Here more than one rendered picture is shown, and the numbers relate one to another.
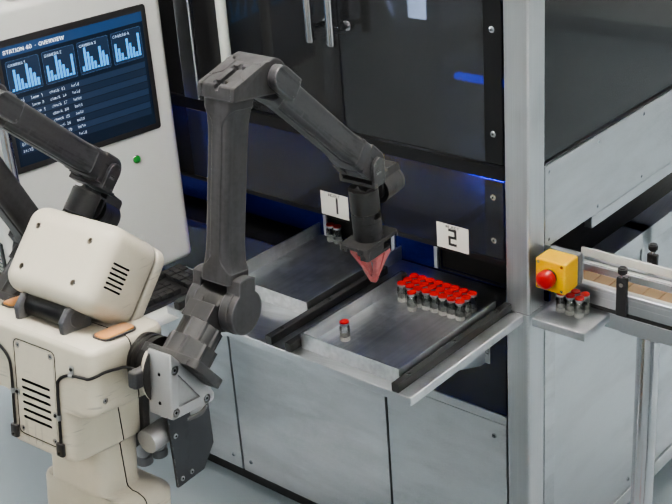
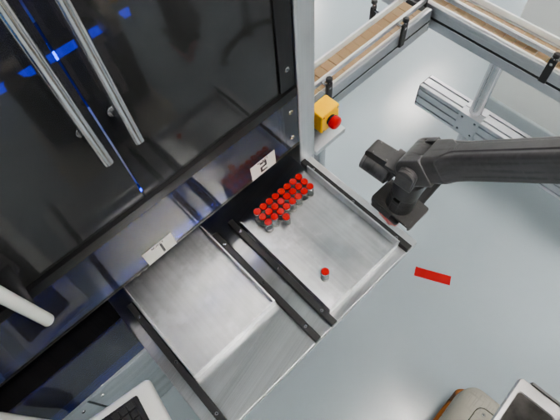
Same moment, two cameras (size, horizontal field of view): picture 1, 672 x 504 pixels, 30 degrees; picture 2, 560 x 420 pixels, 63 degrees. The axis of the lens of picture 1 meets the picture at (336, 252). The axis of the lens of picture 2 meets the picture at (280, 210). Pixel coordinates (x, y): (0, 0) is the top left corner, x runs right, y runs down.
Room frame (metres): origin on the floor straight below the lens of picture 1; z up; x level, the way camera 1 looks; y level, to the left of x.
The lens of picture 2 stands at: (2.32, 0.42, 2.02)
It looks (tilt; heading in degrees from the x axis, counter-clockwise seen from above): 61 degrees down; 281
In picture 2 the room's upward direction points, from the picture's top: 8 degrees counter-clockwise
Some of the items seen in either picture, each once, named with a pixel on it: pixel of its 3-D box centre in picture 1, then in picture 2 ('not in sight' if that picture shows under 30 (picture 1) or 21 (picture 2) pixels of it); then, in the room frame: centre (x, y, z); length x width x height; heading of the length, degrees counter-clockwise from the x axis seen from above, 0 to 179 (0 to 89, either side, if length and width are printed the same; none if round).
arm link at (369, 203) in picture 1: (366, 197); (406, 182); (2.17, -0.06, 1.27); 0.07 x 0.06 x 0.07; 143
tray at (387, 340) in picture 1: (399, 324); (317, 233); (2.34, -0.12, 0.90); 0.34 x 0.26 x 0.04; 138
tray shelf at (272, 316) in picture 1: (351, 306); (262, 269); (2.48, -0.02, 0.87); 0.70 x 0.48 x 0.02; 48
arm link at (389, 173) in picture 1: (373, 174); (394, 163); (2.20, -0.08, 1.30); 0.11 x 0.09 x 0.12; 143
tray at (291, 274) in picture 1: (313, 266); (193, 291); (2.65, 0.05, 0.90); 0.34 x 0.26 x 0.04; 138
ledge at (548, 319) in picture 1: (574, 316); (315, 129); (2.36, -0.50, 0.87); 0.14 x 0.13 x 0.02; 138
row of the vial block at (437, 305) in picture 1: (430, 300); (289, 207); (2.42, -0.20, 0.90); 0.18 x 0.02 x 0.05; 48
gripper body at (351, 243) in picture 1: (367, 227); (402, 198); (2.17, -0.06, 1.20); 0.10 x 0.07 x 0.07; 138
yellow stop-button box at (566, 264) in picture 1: (558, 270); (322, 112); (2.34, -0.46, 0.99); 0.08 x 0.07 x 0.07; 138
